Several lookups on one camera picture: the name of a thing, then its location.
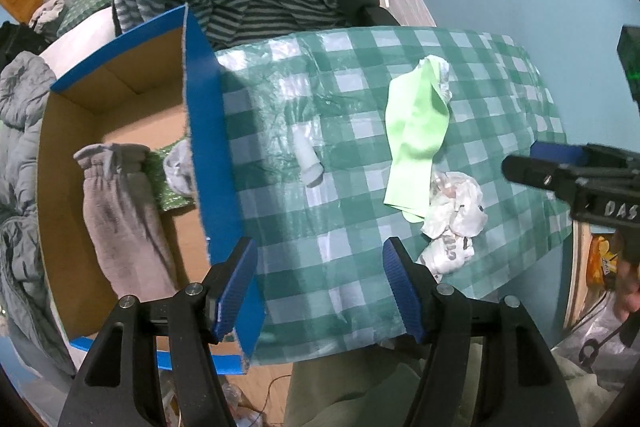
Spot orange snack bag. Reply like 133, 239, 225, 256
587, 234, 623, 293

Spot small white sock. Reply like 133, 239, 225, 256
295, 117, 325, 188

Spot black clothes pile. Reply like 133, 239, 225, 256
0, 21, 51, 58

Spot large white plastic bag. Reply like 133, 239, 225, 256
550, 292, 636, 393

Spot clear plastic bottle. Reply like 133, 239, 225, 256
220, 382, 261, 427

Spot green patterned sock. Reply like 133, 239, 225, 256
145, 147, 198, 210

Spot person's right hand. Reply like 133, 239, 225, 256
614, 252, 640, 323

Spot grey-brown fleece sock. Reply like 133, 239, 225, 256
74, 143, 178, 298

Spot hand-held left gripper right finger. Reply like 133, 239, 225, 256
381, 237, 583, 427

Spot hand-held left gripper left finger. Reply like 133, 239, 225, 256
57, 237, 259, 427

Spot grey clothes pile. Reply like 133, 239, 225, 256
27, 0, 83, 30

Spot black cable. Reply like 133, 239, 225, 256
580, 322, 626, 363

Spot grey puffer jacket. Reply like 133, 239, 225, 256
0, 52, 76, 375

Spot wooden board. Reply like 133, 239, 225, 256
562, 222, 593, 333

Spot green checked table cover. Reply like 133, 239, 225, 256
57, 0, 121, 38

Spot blue-rimmed cardboard box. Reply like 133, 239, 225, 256
36, 4, 266, 375

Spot person's olive trousers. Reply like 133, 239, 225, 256
282, 337, 621, 427

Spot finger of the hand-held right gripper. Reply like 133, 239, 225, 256
530, 141, 640, 175
502, 154, 583, 208

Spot white bed duvet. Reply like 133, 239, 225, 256
37, 4, 121, 78

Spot black office chair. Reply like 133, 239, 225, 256
350, 0, 401, 28

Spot white printed sock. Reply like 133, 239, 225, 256
415, 234, 476, 280
422, 172, 488, 238

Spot green checked tablecloth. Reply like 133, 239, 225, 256
212, 26, 573, 365

